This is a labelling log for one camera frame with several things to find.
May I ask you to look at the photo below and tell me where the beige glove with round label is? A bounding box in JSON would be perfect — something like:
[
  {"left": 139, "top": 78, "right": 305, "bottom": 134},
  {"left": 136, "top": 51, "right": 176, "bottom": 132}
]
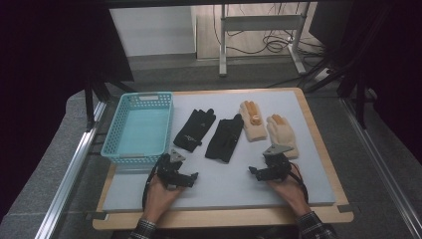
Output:
[{"left": 238, "top": 100, "right": 269, "bottom": 143}]

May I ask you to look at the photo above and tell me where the white power strip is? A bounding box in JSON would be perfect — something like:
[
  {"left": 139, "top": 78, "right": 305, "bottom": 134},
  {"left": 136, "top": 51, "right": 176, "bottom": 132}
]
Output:
[{"left": 313, "top": 67, "right": 331, "bottom": 83}]

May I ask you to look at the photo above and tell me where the person's right hand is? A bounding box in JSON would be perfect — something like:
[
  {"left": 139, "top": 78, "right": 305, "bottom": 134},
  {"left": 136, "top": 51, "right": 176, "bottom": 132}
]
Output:
[{"left": 267, "top": 172, "right": 312, "bottom": 217}]

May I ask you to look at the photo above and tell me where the grey table mat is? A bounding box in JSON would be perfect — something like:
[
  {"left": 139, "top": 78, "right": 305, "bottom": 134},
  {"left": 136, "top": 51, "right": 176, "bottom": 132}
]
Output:
[{"left": 103, "top": 90, "right": 336, "bottom": 212}]

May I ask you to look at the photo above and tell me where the person's left hand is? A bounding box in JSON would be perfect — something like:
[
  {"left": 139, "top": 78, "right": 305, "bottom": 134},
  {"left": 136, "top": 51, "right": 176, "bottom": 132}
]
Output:
[{"left": 142, "top": 180, "right": 187, "bottom": 223}]

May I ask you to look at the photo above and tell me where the wooden table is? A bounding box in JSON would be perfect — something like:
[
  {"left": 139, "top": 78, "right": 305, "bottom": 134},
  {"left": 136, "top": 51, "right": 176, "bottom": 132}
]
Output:
[{"left": 92, "top": 87, "right": 354, "bottom": 231}]

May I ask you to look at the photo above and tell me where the black glove with white print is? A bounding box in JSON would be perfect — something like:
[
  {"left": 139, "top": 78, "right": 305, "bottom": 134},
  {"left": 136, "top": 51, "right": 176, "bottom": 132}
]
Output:
[{"left": 172, "top": 108, "right": 217, "bottom": 153}]

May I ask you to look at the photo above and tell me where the plain beige glove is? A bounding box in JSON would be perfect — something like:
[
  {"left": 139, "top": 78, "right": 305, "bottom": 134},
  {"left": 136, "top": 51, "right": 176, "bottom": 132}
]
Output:
[{"left": 266, "top": 114, "right": 300, "bottom": 159}]

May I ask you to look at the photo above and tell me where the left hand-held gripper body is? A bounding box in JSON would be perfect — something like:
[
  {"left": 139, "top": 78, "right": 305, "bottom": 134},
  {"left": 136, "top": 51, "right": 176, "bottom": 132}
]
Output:
[{"left": 154, "top": 148, "right": 191, "bottom": 191}]

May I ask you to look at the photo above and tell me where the right gripper black red cable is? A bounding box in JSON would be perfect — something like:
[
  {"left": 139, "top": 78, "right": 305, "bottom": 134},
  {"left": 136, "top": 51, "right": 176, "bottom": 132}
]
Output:
[{"left": 288, "top": 161, "right": 310, "bottom": 204}]

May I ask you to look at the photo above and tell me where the light blue plastic basket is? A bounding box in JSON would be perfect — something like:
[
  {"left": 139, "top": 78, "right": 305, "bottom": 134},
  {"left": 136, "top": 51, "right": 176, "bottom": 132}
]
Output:
[{"left": 100, "top": 92, "right": 174, "bottom": 166}]

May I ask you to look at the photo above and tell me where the aluminium rail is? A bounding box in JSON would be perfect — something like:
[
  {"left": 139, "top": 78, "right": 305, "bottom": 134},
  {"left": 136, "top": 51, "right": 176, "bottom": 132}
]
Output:
[
  {"left": 340, "top": 98, "right": 422, "bottom": 231},
  {"left": 34, "top": 101, "right": 107, "bottom": 239}
]

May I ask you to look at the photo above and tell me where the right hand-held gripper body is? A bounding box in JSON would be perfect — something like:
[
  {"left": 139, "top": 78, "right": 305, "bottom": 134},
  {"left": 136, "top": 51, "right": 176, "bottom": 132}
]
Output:
[{"left": 262, "top": 143, "right": 295, "bottom": 182}]

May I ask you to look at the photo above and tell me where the black tripod stand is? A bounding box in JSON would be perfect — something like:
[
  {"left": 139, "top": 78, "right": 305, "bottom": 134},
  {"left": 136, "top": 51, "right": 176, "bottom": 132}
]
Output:
[{"left": 83, "top": 70, "right": 137, "bottom": 131}]

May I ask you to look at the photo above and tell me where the plain black glove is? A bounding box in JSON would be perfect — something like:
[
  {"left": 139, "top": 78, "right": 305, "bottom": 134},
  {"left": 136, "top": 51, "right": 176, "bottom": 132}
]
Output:
[{"left": 204, "top": 113, "right": 245, "bottom": 164}]

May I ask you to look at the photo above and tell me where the black metal stand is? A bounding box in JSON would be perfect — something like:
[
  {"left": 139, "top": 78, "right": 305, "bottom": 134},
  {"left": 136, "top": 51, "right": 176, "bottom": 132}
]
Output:
[{"left": 304, "top": 6, "right": 394, "bottom": 131}]

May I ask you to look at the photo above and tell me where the tangle of black floor cables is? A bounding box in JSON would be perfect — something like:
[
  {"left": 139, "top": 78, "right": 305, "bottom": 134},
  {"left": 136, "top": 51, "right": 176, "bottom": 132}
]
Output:
[{"left": 212, "top": 3, "right": 327, "bottom": 57}]

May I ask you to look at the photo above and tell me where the white metal desk frame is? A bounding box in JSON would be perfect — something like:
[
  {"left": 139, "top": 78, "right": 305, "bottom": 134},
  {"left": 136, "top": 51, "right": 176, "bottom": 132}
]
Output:
[{"left": 218, "top": 3, "right": 309, "bottom": 78}]

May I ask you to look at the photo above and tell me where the white panel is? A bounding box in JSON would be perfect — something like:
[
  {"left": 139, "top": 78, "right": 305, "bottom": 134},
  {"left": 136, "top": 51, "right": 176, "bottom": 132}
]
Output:
[{"left": 108, "top": 5, "right": 197, "bottom": 58}]

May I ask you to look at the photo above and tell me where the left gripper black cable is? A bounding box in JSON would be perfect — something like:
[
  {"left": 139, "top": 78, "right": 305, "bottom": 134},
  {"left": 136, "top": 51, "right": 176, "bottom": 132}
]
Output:
[{"left": 141, "top": 163, "right": 161, "bottom": 211}]

